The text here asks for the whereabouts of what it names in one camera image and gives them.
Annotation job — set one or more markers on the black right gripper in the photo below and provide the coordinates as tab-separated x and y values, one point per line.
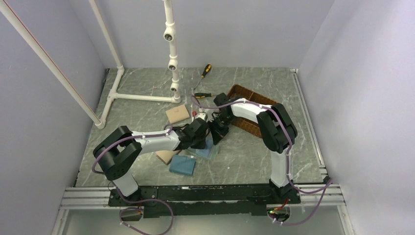
217	134

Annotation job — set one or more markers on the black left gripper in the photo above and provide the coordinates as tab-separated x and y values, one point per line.
202	145

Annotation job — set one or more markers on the green card holder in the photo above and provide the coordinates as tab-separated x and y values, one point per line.
208	153

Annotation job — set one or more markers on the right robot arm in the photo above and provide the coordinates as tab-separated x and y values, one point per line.
276	128

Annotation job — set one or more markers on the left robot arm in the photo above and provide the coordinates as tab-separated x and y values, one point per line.
117	153

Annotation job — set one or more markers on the beige card holder far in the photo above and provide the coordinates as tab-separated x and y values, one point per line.
177	114

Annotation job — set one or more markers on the beige card holder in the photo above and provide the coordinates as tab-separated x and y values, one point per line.
177	114
166	156

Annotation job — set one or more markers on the blue card holder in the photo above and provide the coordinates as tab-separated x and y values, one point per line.
183	165

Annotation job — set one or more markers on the beige card holder near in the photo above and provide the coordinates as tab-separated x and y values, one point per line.
166	156

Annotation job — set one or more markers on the black yellow screwdriver near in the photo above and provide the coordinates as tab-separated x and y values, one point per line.
203	95

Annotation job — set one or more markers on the black yellow screwdriver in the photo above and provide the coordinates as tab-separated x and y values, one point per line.
206	70
203	95

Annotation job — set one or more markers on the brown woven divided basket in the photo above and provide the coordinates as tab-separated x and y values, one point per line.
246	113

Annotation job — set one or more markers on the black yellow screwdriver far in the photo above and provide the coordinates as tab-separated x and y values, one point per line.
206	70

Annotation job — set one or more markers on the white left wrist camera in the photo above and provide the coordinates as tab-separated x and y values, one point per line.
202	115

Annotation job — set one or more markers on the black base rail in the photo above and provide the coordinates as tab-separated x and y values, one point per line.
253	199

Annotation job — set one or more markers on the aluminium front rail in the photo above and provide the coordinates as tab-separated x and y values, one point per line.
94	198

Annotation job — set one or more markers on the white PVC pipe frame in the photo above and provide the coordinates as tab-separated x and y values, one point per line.
49	69

